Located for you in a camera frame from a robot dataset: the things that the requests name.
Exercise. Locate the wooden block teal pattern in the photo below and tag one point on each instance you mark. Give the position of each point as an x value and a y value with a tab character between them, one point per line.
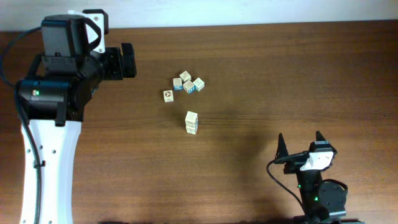
199	84

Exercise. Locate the wooden block green N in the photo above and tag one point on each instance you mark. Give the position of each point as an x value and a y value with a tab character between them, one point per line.
191	119

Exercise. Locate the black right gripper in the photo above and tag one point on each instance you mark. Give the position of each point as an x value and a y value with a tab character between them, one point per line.
293	166

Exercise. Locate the wooden block blue side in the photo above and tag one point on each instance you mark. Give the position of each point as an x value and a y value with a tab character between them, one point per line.
177	84

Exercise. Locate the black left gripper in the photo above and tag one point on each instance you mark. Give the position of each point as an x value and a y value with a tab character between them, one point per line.
116	67

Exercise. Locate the wooden block yellow letter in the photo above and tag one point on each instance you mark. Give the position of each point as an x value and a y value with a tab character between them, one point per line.
191	129

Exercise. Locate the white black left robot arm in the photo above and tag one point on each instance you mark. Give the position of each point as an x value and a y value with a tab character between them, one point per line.
51	100

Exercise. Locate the wooden block blue edge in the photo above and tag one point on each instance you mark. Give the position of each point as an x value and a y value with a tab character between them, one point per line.
189	87

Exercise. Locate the wooden block top pattern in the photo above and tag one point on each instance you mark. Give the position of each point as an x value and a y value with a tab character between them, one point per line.
185	76

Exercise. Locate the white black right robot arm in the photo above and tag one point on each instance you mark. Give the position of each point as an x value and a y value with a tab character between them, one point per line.
322	200

